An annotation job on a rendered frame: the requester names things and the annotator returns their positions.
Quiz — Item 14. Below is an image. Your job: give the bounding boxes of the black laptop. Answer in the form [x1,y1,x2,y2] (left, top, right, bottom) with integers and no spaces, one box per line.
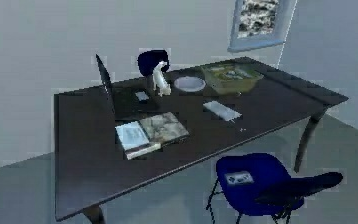
[95,53,161,122]

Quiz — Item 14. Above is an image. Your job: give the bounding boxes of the grey patterned book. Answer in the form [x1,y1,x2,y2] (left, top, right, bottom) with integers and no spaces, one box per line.
[138,111,190,145]

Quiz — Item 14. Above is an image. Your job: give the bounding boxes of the white bowl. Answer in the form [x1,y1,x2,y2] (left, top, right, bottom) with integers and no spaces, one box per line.
[173,76,207,93]

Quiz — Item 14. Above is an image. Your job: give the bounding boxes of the white flat remote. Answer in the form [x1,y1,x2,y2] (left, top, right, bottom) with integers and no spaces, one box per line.
[202,100,243,122]

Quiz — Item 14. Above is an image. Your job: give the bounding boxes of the pale blue book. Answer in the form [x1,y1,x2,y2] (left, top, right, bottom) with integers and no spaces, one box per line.
[115,120,162,161]

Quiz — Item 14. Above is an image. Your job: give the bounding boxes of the blue chair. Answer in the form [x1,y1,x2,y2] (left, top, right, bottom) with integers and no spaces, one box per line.
[205,152,344,224]
[136,49,171,78]

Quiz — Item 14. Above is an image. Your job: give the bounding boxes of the white game controller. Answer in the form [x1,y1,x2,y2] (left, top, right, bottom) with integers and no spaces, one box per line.
[224,170,255,187]

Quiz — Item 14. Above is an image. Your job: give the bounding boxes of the dark brown table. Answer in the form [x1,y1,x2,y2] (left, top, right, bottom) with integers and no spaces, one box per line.
[53,56,350,224]

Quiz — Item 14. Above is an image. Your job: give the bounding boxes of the framed wall picture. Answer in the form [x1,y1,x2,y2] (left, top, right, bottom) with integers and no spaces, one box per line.
[227,0,298,53]

